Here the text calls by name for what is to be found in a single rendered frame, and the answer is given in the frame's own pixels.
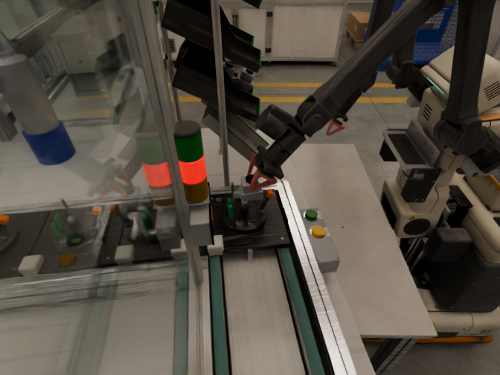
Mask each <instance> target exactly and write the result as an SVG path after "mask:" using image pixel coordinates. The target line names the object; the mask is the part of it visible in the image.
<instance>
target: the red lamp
mask: <svg viewBox="0 0 500 375"><path fill-rule="evenodd" d="M179 167H180V171H181V175H182V181H183V182H184V183H186V184H190V185H193V184H197V183H200V182H202V181H203V180H204V179H205V178H206V175H207V173H206V167H205V157H204V155H203V157H201V159H200V160H198V161H194V162H188V163H187V162H182V161H179Z"/></svg>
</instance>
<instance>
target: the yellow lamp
mask: <svg viewBox="0 0 500 375"><path fill-rule="evenodd" d="M183 186H184V190H185V197H186V201H187V202H190V203H200V202H203V201H205V200H206V199H207V198H208V196H209V191H208V180H207V175H206V178H205V179H204V180H203V181H202V182H200V183H197V184H193V185H190V184H186V183H183Z"/></svg>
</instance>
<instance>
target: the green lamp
mask: <svg viewBox="0 0 500 375"><path fill-rule="evenodd" d="M174 141H175V145H176V152H177V156H178V160H179V161H182V162H187V163H188V162H194V161H198V160H200V159H201V157H203V155H204V150H203V144H202V133H201V130H200V131H199V133H197V134H196V135H195V136H192V137H189V138H179V137H176V136H174Z"/></svg>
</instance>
